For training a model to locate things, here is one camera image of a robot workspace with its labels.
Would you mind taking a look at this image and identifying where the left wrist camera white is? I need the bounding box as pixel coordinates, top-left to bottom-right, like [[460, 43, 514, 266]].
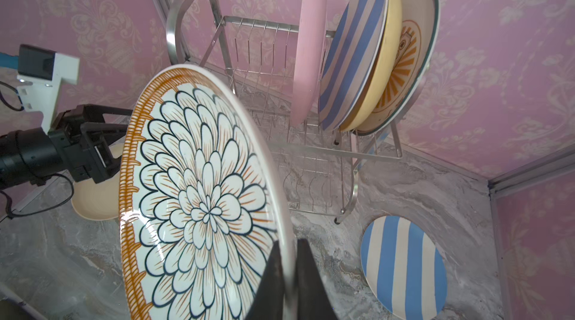
[[16, 44, 80, 133]]

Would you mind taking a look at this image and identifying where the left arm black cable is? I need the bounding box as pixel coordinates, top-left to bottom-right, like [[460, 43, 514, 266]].
[[0, 81, 75, 220]]

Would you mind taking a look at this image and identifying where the blue striped plate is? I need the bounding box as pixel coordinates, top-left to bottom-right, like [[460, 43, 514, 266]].
[[360, 215, 448, 319], [318, 0, 389, 131]]

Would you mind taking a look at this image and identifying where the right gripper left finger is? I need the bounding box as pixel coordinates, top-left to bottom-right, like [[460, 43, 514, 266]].
[[246, 242, 285, 320]]

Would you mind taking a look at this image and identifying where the sunburst plate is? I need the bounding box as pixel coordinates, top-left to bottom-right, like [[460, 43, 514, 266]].
[[354, 0, 441, 136]]

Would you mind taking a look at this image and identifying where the yellow bear plate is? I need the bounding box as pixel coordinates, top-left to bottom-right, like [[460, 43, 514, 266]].
[[339, 0, 403, 131]]

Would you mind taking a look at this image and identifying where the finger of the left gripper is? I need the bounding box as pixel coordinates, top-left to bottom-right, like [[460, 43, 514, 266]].
[[51, 104, 133, 140], [69, 122, 127, 184]]

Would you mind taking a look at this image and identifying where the pink plate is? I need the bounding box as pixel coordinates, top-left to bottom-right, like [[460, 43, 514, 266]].
[[290, 0, 327, 126]]

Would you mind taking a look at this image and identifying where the steel two-tier dish rack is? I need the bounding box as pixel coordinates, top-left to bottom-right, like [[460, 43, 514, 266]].
[[166, 0, 425, 224]]

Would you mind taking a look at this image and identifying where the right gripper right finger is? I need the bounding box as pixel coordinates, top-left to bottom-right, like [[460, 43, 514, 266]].
[[296, 239, 337, 320]]

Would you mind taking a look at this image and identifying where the blue striped plate front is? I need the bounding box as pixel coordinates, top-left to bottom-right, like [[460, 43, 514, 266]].
[[318, 0, 389, 131]]

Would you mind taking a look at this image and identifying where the blue striped plate back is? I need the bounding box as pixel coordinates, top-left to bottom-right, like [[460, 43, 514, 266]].
[[360, 215, 448, 319]]

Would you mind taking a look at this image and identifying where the cream plate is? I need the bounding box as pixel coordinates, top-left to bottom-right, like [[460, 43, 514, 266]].
[[70, 139, 124, 222]]

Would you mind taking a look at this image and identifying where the scale pattern plate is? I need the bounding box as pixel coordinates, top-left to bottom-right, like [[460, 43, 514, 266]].
[[118, 64, 297, 319]]

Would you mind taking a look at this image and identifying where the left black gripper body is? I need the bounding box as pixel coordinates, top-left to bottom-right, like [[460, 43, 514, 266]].
[[1, 128, 66, 185]]

